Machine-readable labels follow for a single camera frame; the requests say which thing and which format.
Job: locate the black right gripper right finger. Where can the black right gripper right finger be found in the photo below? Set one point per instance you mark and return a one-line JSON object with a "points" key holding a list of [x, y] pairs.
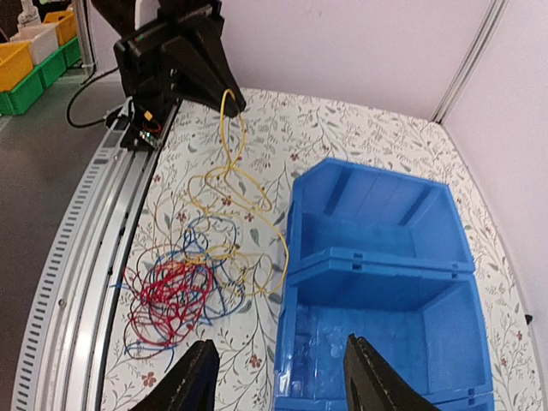
{"points": [[373, 384]]}

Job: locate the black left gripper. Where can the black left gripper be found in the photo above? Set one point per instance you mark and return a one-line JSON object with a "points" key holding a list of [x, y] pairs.
{"points": [[176, 53]]}

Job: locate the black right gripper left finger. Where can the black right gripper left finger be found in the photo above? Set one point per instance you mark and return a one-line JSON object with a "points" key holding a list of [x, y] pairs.
{"points": [[189, 385]]}

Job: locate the blue plastic bin near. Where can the blue plastic bin near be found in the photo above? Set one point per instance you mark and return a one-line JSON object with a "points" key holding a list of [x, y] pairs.
{"points": [[428, 327]]}

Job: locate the blue plastic bin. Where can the blue plastic bin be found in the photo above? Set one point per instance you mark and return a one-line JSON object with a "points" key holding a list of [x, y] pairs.
{"points": [[428, 327], [343, 210]]}

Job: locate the floral tablecloth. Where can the floral tablecloth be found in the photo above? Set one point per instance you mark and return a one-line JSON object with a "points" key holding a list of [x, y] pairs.
{"points": [[243, 170]]}

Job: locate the white storage box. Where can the white storage box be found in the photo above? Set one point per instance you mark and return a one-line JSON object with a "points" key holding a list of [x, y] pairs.
{"points": [[42, 39]]}

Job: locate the blue plastic bin middle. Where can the blue plastic bin middle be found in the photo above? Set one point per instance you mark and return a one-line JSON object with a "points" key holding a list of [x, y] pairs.
{"points": [[343, 210]]}

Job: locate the yellow storage bin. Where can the yellow storage bin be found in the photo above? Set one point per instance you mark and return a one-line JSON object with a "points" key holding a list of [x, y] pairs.
{"points": [[16, 64]]}

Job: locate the green storage bin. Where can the green storage bin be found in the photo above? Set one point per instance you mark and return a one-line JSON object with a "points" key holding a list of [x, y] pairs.
{"points": [[22, 97]]}

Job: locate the aluminium front rail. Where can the aluminium front rail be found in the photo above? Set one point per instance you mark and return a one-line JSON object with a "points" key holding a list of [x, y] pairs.
{"points": [[64, 348]]}

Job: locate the right aluminium corner post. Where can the right aluminium corner post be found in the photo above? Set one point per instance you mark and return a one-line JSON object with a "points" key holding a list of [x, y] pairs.
{"points": [[475, 52]]}

